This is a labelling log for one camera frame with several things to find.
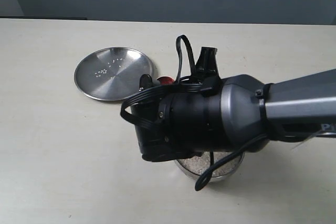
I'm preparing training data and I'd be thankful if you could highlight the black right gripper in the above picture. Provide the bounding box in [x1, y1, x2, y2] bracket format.
[131, 73, 200, 163]

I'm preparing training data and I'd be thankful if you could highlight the dark red wooden spoon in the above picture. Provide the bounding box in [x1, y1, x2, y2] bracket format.
[157, 76, 175, 85]

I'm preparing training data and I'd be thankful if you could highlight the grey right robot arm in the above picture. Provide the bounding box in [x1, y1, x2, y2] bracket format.
[131, 70, 335, 162]

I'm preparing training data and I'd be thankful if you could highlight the steel bowl of rice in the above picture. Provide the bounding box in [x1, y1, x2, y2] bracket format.
[175, 152, 244, 183]

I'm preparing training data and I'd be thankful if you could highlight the round steel plate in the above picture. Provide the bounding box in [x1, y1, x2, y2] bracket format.
[74, 47, 154, 102]

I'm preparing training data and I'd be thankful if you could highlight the black flat ribbon cable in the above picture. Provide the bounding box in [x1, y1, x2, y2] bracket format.
[120, 35, 221, 130]

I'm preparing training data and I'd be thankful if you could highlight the thin black cable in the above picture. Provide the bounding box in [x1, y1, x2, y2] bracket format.
[194, 133, 270, 192]

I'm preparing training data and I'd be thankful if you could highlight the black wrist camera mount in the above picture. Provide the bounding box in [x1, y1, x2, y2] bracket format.
[195, 47, 219, 79]

